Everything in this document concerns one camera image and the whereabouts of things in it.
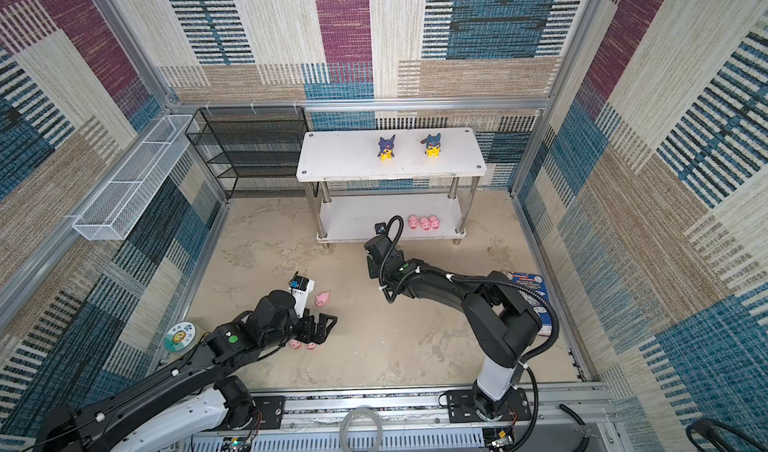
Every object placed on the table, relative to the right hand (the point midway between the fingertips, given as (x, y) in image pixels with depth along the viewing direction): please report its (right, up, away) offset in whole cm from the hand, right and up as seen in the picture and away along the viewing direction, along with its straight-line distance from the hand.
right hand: (381, 258), depth 92 cm
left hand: (-14, -12, -14) cm, 23 cm away
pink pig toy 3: (+14, +11, +8) cm, 19 cm away
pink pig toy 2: (-19, -23, -9) cm, 31 cm away
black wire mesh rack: (-47, +37, +19) cm, 63 cm away
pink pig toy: (-18, -12, -2) cm, 21 cm away
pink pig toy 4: (+17, +11, +8) cm, 22 cm away
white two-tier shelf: (+15, +27, +32) cm, 44 cm away
